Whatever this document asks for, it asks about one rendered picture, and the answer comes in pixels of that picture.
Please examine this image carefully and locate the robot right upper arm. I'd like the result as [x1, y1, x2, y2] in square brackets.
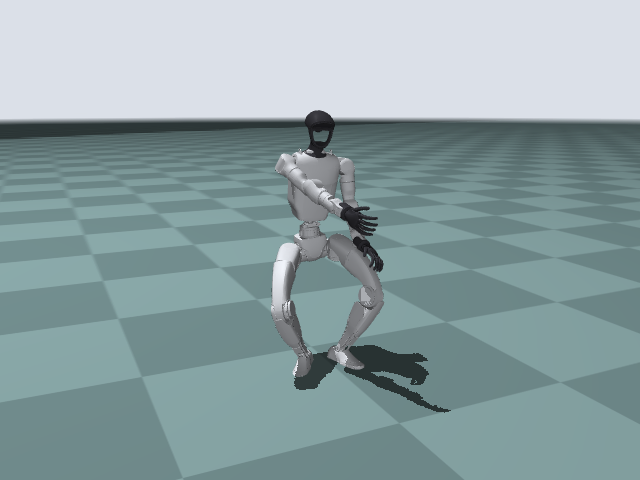
[275, 154, 324, 196]

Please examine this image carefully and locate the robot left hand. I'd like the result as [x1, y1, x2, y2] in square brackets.
[353, 236, 383, 272]

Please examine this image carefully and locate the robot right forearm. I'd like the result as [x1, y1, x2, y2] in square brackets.
[303, 180, 343, 217]

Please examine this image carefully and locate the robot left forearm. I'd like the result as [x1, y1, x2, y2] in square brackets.
[346, 201, 367, 250]

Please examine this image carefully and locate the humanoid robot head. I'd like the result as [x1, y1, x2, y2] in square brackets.
[302, 110, 335, 158]

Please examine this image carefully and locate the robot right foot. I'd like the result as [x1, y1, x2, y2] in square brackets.
[293, 350, 314, 377]

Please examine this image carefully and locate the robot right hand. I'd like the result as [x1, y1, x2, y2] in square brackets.
[339, 202, 378, 236]

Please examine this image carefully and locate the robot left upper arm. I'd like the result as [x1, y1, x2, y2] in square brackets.
[337, 157, 357, 208]

